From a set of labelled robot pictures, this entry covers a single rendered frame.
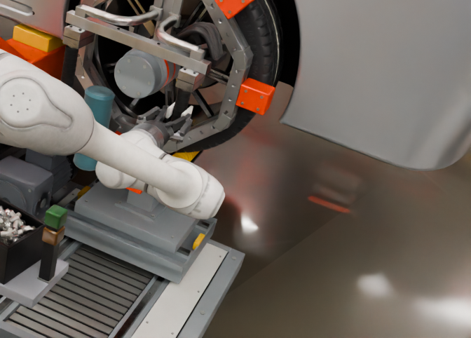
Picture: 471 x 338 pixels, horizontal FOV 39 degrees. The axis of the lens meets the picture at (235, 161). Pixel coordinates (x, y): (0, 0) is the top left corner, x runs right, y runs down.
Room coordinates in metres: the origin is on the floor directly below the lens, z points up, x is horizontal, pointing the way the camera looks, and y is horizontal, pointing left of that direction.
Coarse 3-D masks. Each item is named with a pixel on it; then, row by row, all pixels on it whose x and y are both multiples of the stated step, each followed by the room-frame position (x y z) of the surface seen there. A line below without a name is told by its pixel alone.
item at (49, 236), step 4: (44, 228) 1.28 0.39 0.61; (64, 228) 1.30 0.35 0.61; (44, 232) 1.28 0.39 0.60; (48, 232) 1.27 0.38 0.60; (52, 232) 1.27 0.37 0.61; (56, 232) 1.28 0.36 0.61; (60, 232) 1.29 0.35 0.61; (44, 236) 1.28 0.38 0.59; (48, 236) 1.27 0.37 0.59; (52, 236) 1.27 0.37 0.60; (56, 236) 1.27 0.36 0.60; (60, 236) 1.29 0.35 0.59; (44, 240) 1.28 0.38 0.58; (48, 240) 1.27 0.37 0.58; (52, 240) 1.27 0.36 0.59; (56, 240) 1.27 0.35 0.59; (60, 240) 1.29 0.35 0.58; (52, 244) 1.27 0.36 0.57; (56, 244) 1.27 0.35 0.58
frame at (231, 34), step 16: (96, 0) 1.92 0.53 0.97; (208, 0) 1.86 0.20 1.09; (224, 16) 1.85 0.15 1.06; (224, 32) 1.85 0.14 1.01; (240, 32) 1.89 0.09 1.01; (80, 48) 1.92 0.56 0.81; (240, 48) 1.84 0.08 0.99; (80, 64) 1.92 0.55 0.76; (240, 64) 1.83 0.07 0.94; (80, 80) 1.92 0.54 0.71; (96, 80) 1.95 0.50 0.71; (240, 80) 1.83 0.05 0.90; (224, 96) 1.84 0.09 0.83; (112, 112) 1.91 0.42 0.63; (224, 112) 1.84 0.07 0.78; (112, 128) 1.89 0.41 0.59; (128, 128) 1.89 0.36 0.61; (192, 128) 1.89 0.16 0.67; (208, 128) 1.84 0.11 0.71; (224, 128) 1.83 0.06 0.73; (176, 144) 1.86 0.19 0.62
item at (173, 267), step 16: (80, 192) 2.09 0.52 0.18; (64, 224) 1.94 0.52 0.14; (80, 224) 1.93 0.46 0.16; (96, 224) 1.97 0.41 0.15; (208, 224) 2.14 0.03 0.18; (80, 240) 1.92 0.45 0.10; (96, 240) 1.91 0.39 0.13; (112, 240) 1.90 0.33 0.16; (128, 240) 1.94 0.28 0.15; (192, 240) 2.06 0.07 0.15; (208, 240) 2.16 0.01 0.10; (128, 256) 1.89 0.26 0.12; (144, 256) 1.88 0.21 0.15; (160, 256) 1.91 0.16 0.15; (176, 256) 1.91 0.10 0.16; (192, 256) 1.94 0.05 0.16; (160, 272) 1.87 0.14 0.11; (176, 272) 1.86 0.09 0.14
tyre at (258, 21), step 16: (80, 0) 2.03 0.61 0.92; (256, 0) 1.97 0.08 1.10; (272, 0) 2.10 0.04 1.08; (240, 16) 1.93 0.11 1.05; (256, 16) 1.92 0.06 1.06; (256, 32) 1.92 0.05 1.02; (272, 32) 1.99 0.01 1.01; (256, 48) 1.91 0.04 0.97; (272, 48) 1.95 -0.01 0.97; (256, 64) 1.91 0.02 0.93; (272, 64) 1.95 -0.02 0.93; (256, 80) 1.91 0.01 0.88; (272, 80) 2.00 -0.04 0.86; (240, 112) 1.91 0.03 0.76; (240, 128) 1.92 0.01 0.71; (192, 144) 1.93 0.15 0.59; (208, 144) 1.93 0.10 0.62
